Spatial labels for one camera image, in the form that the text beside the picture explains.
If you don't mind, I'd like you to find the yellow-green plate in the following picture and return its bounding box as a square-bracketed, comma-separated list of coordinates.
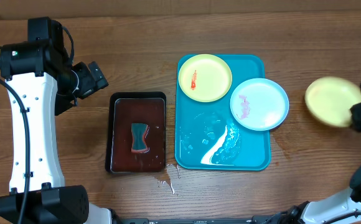
[178, 54, 233, 103]
[304, 77, 361, 128]

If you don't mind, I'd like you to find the green dish sponge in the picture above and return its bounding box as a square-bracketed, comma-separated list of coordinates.
[131, 123, 149, 154]

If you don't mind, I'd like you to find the light blue plate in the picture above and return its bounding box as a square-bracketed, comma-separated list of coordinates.
[230, 78, 289, 131]

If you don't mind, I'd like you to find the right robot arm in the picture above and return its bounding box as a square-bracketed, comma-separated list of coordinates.
[264, 103, 361, 223]

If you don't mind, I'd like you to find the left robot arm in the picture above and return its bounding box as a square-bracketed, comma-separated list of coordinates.
[0, 17, 114, 223]

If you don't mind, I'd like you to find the black water tray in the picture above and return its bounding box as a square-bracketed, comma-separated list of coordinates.
[105, 91, 166, 174]

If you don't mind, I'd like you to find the teal plastic tray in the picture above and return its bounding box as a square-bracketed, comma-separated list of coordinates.
[174, 54, 271, 171]

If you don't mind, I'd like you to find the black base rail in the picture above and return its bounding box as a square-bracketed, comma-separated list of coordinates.
[113, 214, 280, 224]

